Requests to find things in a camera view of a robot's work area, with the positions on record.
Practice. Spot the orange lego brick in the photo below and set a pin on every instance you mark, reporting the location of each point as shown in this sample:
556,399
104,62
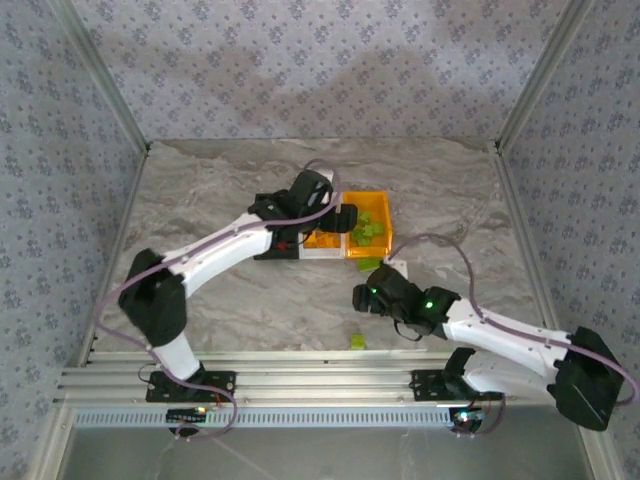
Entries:
335,241
325,241
312,241

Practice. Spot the green lego brick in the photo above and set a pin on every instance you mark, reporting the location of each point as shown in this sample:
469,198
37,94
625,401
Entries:
364,218
367,264
357,234
379,229
358,341
363,242
370,230

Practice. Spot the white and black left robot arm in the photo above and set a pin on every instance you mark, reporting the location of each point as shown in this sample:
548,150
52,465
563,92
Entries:
225,245

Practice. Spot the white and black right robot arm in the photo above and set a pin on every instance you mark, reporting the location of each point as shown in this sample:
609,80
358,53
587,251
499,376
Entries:
500,330

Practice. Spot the clear plastic container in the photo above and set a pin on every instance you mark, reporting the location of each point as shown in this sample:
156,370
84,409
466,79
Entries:
325,253

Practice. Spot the orange transparent plastic container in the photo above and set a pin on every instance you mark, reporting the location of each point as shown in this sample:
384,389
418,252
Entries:
380,205

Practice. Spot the small right circuit board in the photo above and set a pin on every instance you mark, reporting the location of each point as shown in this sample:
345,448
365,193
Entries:
465,417

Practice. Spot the small circuit board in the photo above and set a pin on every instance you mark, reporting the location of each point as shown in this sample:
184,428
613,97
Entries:
465,417
187,414

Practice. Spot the small left circuit board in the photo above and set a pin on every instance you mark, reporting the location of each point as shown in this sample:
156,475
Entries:
187,414

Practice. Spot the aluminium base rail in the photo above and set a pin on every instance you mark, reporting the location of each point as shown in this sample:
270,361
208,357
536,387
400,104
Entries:
325,380

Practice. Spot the aluminium table side rail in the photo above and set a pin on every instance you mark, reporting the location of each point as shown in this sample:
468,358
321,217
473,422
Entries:
126,200
522,225

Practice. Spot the aluminium frame post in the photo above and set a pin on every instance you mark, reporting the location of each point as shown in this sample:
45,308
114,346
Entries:
112,85
539,75

